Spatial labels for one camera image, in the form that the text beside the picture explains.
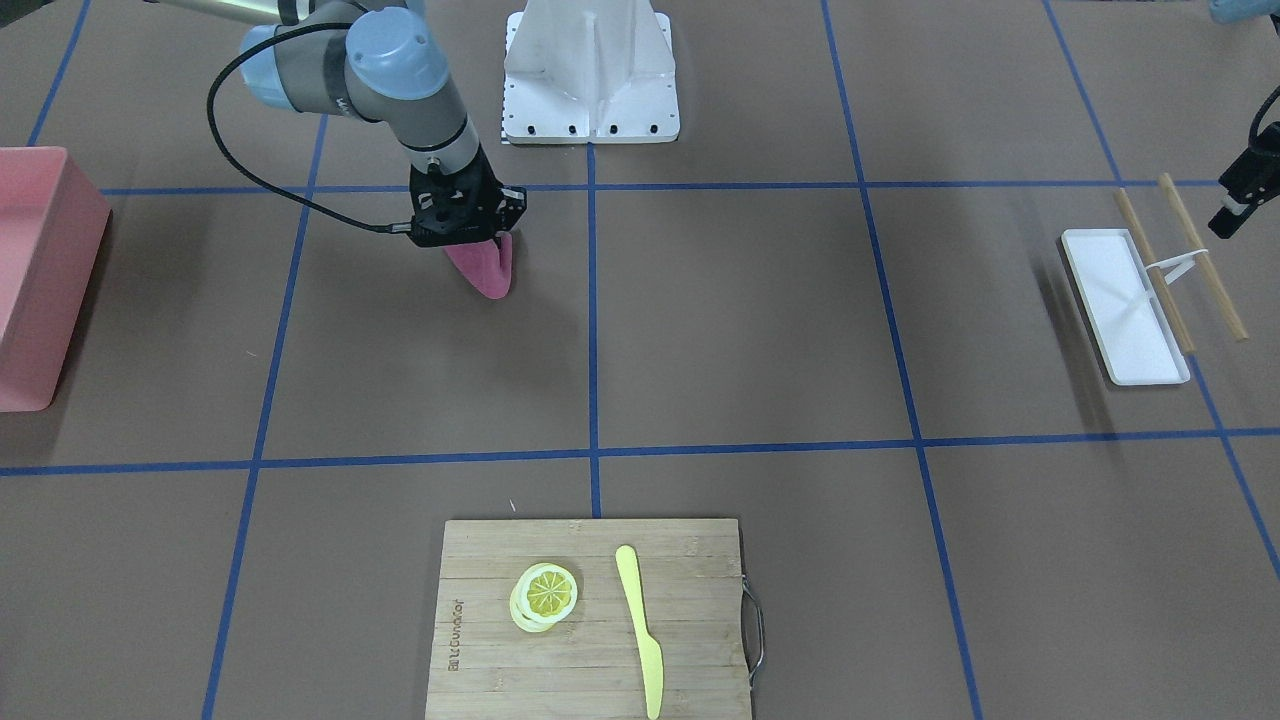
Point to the yellow plastic knife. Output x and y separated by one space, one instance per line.
648 648

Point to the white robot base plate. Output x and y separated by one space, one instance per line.
589 72

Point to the yellow lemon slices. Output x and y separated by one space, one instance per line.
544 595

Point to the bamboo cutting board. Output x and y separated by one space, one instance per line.
587 665

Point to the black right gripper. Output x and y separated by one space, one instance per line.
497 193

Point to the wooden towel rack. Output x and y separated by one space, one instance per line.
1160 274

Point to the pink towel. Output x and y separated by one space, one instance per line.
489 266

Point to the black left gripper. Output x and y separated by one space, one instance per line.
1250 177

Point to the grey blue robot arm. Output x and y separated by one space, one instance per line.
378 61

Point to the white rectangular tray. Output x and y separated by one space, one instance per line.
1133 341

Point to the pink plastic bin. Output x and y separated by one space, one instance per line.
53 218

